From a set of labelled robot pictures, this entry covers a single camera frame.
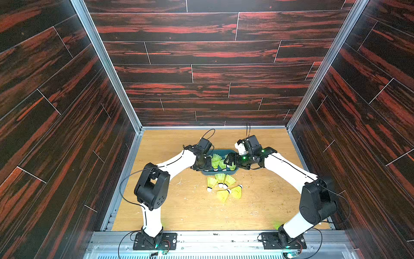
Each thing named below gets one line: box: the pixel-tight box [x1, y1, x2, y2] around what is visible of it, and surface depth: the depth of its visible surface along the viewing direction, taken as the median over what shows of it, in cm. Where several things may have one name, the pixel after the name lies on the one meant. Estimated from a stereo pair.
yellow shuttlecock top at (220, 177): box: [214, 172, 226, 188], surface depth 93 cm
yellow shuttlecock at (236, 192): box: [230, 183, 243, 200], surface depth 90 cm
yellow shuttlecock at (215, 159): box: [211, 153, 223, 172], surface depth 100 cm
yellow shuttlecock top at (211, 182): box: [207, 176, 218, 193], surface depth 91 cm
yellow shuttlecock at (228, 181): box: [222, 174, 237, 190], surface depth 92 cm
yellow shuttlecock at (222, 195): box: [216, 189, 230, 203], surface depth 88 cm
